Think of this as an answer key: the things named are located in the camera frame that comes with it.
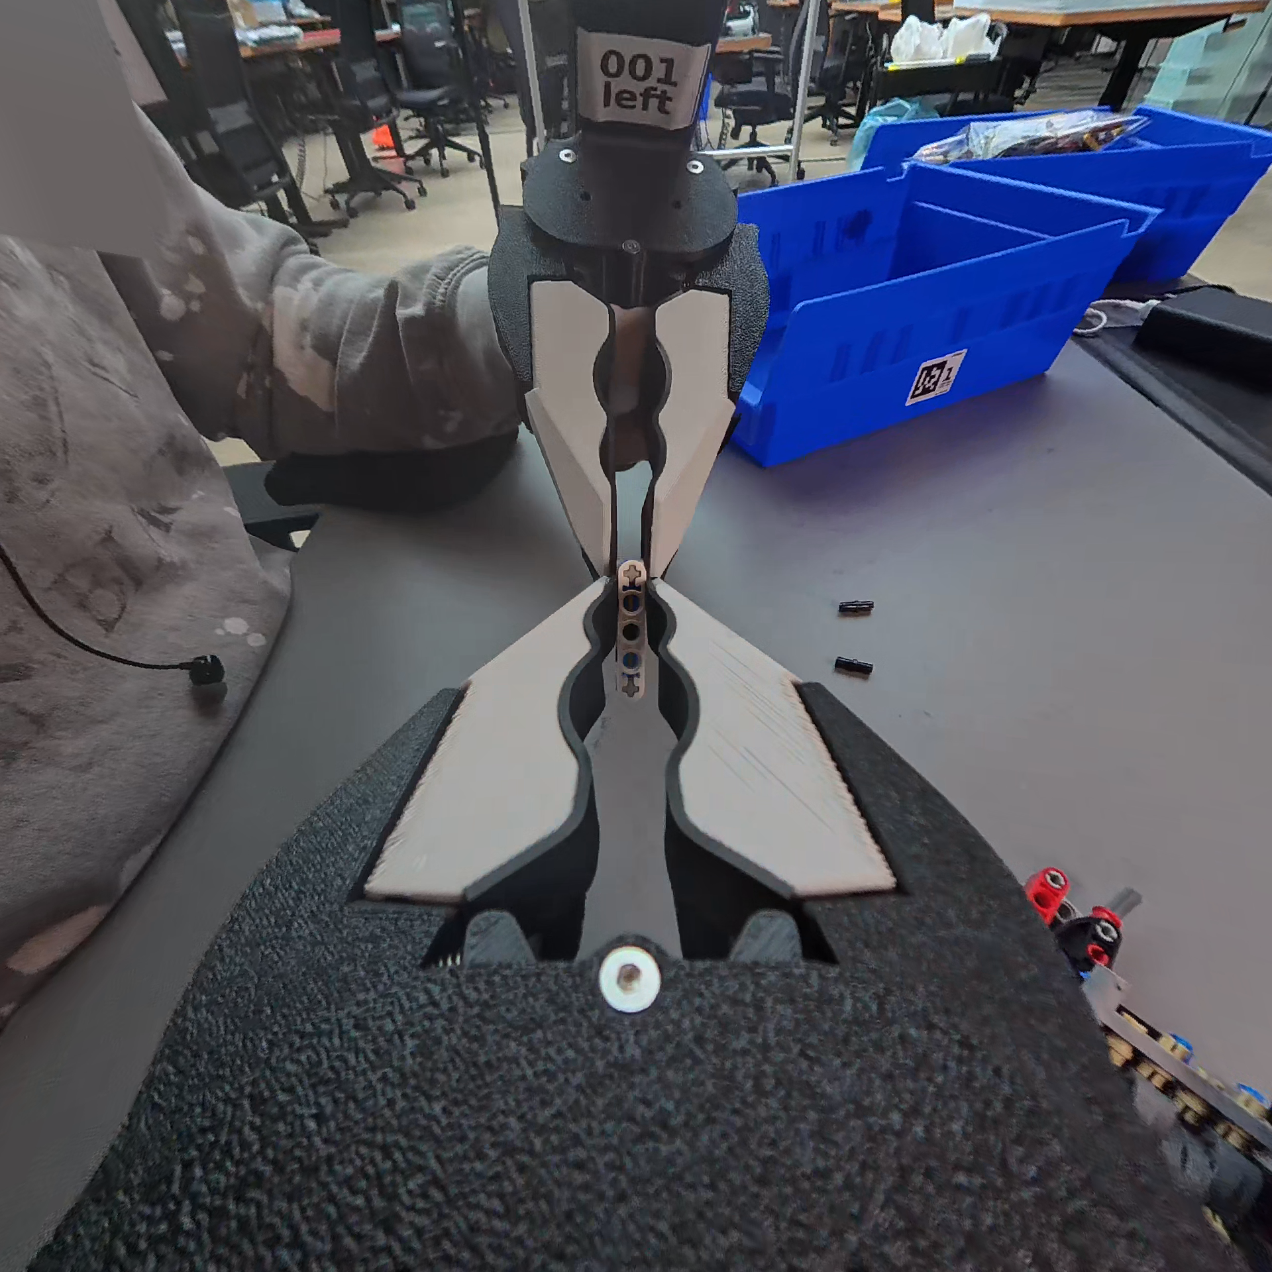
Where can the cluttered wooden table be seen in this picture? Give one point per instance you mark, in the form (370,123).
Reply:
(288,35)

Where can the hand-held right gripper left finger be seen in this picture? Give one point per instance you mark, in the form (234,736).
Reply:
(478,785)

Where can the grey desk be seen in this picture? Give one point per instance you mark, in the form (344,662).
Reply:
(944,556)

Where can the wooden background table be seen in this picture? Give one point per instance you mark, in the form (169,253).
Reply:
(1094,15)

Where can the orange cone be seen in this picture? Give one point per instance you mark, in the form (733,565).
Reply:
(388,137)

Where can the black office chair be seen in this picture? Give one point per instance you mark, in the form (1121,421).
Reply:
(229,129)
(438,70)
(368,90)

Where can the blue plastic bin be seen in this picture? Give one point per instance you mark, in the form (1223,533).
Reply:
(1212,199)

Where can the toy brick assembly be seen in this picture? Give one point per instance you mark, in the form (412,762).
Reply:
(1153,1044)

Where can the blue bin with marker tag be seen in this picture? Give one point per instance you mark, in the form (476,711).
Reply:
(865,347)

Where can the teal plastic bag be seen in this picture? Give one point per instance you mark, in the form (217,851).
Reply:
(885,134)

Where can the person's left forearm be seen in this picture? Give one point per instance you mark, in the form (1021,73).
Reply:
(378,347)

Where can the plastic bag of bricks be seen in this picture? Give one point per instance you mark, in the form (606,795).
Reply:
(1033,137)

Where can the white plastic bags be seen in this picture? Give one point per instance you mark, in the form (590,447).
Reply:
(944,38)

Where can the small grey brick piece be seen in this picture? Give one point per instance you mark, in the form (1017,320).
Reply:
(633,586)

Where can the black power adapter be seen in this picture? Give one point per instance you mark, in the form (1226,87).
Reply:
(1212,323)

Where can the black armrest pad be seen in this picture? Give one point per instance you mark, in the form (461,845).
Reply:
(397,486)

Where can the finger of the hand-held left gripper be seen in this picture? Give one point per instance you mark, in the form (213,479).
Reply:
(702,397)
(562,397)

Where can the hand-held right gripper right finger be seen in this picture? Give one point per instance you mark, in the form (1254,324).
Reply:
(785,785)

